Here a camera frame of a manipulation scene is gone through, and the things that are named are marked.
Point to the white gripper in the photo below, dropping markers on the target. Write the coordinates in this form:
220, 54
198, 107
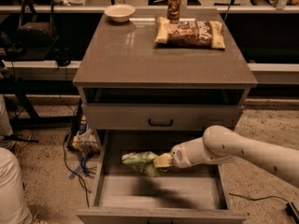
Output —
178, 156

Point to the green jalapeno chip bag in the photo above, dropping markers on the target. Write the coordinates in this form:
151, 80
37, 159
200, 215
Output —
143, 163

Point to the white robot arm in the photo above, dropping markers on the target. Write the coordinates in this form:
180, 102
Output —
219, 144

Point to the open grey middle drawer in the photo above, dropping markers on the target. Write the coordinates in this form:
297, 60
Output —
122, 195

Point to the grey drawer cabinet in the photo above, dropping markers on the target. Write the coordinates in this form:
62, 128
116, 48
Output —
123, 65

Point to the closed grey top drawer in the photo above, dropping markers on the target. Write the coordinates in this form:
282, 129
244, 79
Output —
135, 117

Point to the brown sea salt chip bag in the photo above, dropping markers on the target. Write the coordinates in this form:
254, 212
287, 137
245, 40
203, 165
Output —
190, 34

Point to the snack bags on floor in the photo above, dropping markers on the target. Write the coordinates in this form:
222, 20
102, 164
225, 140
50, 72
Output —
86, 142

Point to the blue bottle on floor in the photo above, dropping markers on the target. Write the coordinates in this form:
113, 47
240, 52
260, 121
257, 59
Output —
82, 126

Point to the black headphones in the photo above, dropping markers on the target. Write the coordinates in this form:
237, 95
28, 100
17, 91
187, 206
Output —
62, 56

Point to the white ceramic bowl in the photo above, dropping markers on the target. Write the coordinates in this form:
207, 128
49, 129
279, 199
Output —
120, 12

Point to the person leg in beige trousers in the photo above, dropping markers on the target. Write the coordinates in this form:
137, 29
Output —
13, 206

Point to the brown drink can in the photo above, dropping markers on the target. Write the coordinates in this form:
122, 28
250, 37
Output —
173, 7

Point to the black drawer handle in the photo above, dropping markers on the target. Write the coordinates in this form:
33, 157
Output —
156, 123

